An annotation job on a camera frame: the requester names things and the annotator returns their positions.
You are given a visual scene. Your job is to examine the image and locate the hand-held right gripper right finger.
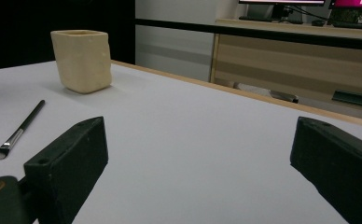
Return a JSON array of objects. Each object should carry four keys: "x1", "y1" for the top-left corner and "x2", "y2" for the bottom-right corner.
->
[{"x1": 289, "y1": 116, "x2": 362, "y2": 224}]

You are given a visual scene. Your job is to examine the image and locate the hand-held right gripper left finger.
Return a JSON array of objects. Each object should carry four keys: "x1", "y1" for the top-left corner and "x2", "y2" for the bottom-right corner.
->
[{"x1": 23, "y1": 116, "x2": 109, "y2": 224}]

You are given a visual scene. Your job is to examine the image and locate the black makeup brush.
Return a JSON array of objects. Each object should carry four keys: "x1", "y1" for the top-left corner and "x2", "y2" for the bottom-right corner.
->
[{"x1": 0, "y1": 99, "x2": 46, "y2": 161}]

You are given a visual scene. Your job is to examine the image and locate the beige square cup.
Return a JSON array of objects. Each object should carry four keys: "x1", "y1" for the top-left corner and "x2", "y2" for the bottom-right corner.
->
[{"x1": 49, "y1": 29, "x2": 113, "y2": 95}]

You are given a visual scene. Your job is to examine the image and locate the black chair base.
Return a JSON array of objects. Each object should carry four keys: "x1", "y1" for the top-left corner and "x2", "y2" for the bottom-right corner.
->
[{"x1": 270, "y1": 89, "x2": 300, "y2": 105}]

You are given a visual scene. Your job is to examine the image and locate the wooden office desk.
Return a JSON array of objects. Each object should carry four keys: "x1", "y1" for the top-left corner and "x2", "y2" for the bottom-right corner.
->
[{"x1": 209, "y1": 18, "x2": 362, "y2": 124}]

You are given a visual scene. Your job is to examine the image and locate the black curtain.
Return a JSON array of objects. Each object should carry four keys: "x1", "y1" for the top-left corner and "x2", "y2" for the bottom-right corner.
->
[{"x1": 0, "y1": 0, "x2": 136, "y2": 72}]

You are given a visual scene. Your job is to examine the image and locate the white cabinet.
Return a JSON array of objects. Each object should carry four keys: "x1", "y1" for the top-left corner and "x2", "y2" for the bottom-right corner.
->
[{"x1": 134, "y1": 23, "x2": 216, "y2": 82}]

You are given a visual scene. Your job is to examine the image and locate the computer monitor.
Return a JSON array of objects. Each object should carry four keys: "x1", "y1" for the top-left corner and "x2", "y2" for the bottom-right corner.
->
[
  {"x1": 238, "y1": 0, "x2": 327, "y2": 21},
  {"x1": 328, "y1": 0, "x2": 362, "y2": 10}
]

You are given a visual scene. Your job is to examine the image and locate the black keyboard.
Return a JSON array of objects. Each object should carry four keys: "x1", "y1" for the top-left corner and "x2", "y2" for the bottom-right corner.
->
[{"x1": 238, "y1": 15, "x2": 304, "y2": 25}]

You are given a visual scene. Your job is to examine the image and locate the dark drawer handle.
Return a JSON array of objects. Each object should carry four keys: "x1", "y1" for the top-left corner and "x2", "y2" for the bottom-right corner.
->
[{"x1": 331, "y1": 89, "x2": 362, "y2": 110}]

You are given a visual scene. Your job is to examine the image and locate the black horizontal frame bar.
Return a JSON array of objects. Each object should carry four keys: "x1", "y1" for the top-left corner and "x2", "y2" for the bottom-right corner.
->
[{"x1": 134, "y1": 18, "x2": 362, "y2": 52}]

